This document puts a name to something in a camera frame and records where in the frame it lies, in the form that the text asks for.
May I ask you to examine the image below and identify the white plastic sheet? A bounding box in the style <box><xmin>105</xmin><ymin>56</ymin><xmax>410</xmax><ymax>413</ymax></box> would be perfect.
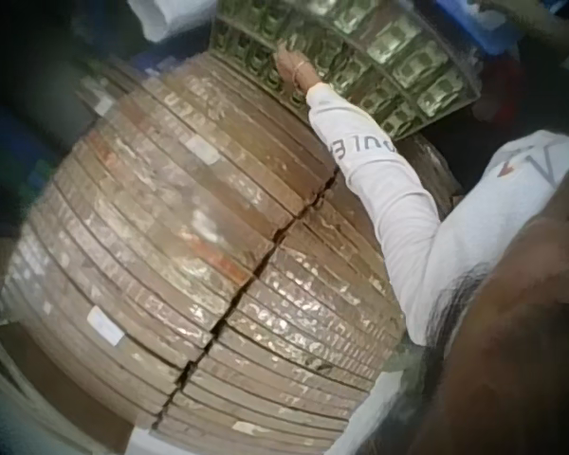
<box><xmin>126</xmin><ymin>0</ymin><xmax>220</xmax><ymax>43</ymax></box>

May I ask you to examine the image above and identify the stack of flattened cardboard boxes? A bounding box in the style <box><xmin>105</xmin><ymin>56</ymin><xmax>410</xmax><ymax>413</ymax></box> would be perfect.
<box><xmin>0</xmin><ymin>50</ymin><xmax>339</xmax><ymax>430</ymax></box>
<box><xmin>150</xmin><ymin>166</ymin><xmax>408</xmax><ymax>455</ymax></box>

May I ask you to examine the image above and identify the person's left hand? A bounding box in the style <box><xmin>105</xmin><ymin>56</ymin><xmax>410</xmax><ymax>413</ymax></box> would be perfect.
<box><xmin>274</xmin><ymin>42</ymin><xmax>306</xmax><ymax>90</ymax></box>

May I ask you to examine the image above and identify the flat brown carton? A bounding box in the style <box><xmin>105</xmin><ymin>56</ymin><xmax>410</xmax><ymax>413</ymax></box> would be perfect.
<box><xmin>0</xmin><ymin>319</ymin><xmax>137</xmax><ymax>454</ymax></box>

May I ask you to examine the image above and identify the thin wrist bracelet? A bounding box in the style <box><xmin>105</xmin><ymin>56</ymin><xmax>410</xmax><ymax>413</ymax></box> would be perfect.
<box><xmin>292</xmin><ymin>58</ymin><xmax>309</xmax><ymax>89</ymax></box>

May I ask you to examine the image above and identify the blue plastic crate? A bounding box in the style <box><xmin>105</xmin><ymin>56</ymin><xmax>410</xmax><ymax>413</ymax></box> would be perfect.
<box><xmin>430</xmin><ymin>0</ymin><xmax>523</xmax><ymax>54</ymax></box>

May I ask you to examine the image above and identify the green compartment tray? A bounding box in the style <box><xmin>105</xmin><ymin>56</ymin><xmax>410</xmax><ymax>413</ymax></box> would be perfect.
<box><xmin>210</xmin><ymin>0</ymin><xmax>484</xmax><ymax>141</ymax></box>

